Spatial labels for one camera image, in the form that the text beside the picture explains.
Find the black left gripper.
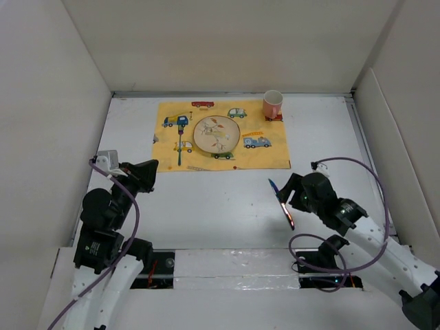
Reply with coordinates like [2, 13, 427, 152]
[111, 157, 159, 228]

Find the iridescent metal knife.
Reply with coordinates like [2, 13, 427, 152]
[268, 179, 295, 230]

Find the pink cup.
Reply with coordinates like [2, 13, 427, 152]
[263, 90, 283, 119]

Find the iridescent metal fork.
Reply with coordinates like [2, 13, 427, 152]
[177, 125, 184, 166]

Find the beige bird pattern plate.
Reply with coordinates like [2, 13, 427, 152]
[193, 115, 241, 154]

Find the yellow vehicle print cloth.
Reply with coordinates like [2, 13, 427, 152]
[152, 100, 291, 172]

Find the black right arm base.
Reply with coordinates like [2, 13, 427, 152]
[288, 234, 364, 293]

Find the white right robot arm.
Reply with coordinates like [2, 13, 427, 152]
[270, 172, 439, 329]

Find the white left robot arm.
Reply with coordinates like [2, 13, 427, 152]
[60, 156, 159, 329]

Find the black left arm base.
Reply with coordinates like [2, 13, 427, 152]
[131, 250, 175, 289]

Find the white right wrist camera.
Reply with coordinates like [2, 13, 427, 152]
[311, 162, 330, 177]

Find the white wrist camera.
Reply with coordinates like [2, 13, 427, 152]
[89, 150, 120, 175]
[311, 162, 330, 177]

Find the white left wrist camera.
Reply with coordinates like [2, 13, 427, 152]
[89, 150, 120, 175]

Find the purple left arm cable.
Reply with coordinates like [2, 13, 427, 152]
[46, 158, 140, 330]

